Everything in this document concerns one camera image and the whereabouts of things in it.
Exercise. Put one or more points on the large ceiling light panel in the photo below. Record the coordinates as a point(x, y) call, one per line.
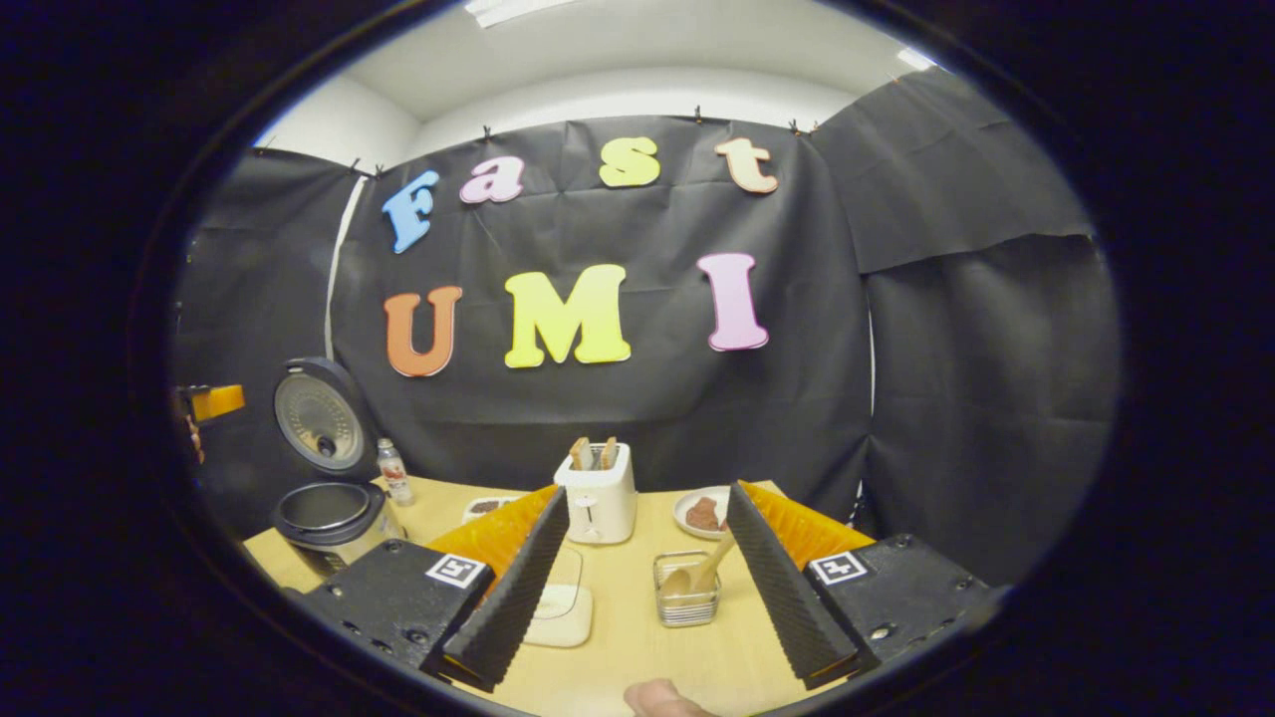
point(518, 10)

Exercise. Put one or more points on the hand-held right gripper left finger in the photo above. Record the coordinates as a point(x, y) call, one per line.
point(518, 597)

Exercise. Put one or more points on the small ceiling light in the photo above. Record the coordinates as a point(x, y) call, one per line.
point(916, 60)

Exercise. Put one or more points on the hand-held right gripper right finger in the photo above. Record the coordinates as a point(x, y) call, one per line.
point(782, 597)

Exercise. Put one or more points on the small white plate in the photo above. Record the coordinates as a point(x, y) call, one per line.
point(685, 526)

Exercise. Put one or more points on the clear rice container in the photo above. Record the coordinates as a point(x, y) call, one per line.
point(563, 617)

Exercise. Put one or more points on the white divided condiment dish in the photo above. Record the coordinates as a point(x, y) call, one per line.
point(483, 508)

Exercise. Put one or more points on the wooden spoon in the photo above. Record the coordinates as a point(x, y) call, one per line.
point(702, 573)

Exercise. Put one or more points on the brown meat slice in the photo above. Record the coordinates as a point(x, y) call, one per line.
point(702, 514)

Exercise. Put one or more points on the black backdrop cloth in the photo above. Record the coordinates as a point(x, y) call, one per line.
point(647, 418)

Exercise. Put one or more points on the toast slice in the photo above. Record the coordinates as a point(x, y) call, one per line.
point(580, 455)
point(609, 454)

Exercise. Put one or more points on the small clear bottle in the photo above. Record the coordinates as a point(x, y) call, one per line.
point(396, 476)

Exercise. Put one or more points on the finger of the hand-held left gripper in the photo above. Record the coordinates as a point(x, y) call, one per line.
point(219, 402)

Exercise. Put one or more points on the dark grey rice cooker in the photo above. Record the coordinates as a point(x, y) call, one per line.
point(334, 518)

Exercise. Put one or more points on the white toaster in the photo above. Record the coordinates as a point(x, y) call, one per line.
point(598, 508)

